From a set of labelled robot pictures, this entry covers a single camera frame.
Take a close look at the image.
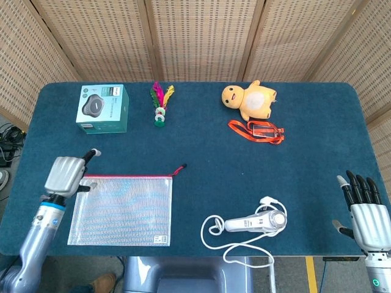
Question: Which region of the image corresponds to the yellow plush toy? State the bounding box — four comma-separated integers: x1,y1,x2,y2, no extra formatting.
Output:
221,79,278,121

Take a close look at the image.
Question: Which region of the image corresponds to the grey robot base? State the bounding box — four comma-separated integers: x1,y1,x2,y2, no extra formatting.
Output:
122,256,255,293

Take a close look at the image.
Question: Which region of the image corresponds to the white power cable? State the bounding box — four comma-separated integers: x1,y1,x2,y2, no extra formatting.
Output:
200,196,289,293

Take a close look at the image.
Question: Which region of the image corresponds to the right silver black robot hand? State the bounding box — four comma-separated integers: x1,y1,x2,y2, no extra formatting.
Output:
332,170,391,254

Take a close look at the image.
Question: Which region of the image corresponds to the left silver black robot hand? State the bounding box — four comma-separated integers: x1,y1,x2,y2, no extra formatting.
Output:
44,148,101,198

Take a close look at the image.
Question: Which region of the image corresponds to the teal speaker product box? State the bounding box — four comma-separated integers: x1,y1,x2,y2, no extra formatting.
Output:
75,84,128,134

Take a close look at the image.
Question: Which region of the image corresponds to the black floor cables bundle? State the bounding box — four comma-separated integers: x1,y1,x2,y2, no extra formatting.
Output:
0,121,27,167

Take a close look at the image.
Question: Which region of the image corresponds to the clear mesh zipper pouch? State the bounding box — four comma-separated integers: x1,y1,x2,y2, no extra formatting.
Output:
67,164,188,247

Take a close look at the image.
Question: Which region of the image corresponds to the orange lanyard with badge holder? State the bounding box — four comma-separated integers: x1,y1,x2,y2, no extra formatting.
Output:
228,119,286,145

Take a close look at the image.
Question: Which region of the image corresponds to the woven bamboo folding screen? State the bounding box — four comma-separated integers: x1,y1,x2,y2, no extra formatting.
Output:
0,0,391,199

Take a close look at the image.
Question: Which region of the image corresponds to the blue table carpet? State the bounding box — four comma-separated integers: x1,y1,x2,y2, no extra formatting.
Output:
0,81,378,258

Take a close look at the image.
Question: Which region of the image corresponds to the colourful feather shuttlecock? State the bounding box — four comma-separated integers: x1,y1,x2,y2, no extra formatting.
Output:
149,81,175,128

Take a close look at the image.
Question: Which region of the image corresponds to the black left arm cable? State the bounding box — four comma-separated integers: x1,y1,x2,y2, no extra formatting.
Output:
0,255,21,281

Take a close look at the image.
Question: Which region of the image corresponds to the white handheld device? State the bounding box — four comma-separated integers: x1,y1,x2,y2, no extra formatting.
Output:
224,209,288,234

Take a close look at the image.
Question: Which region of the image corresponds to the blue trouser leg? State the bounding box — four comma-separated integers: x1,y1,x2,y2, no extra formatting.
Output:
71,283,94,293

